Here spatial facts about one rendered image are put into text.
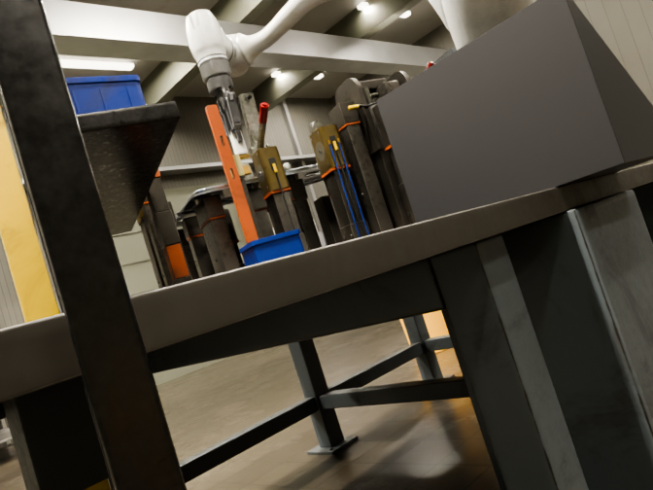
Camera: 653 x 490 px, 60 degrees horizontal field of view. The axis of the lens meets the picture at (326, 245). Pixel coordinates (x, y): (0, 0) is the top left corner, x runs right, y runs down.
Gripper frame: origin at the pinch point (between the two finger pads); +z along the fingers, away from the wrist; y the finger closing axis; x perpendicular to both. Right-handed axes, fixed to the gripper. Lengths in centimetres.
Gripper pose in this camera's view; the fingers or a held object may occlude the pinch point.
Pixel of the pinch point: (238, 144)
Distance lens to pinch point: 171.2
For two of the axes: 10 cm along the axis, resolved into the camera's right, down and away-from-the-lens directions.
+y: -4.0, 1.8, 9.0
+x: -8.6, 2.5, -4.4
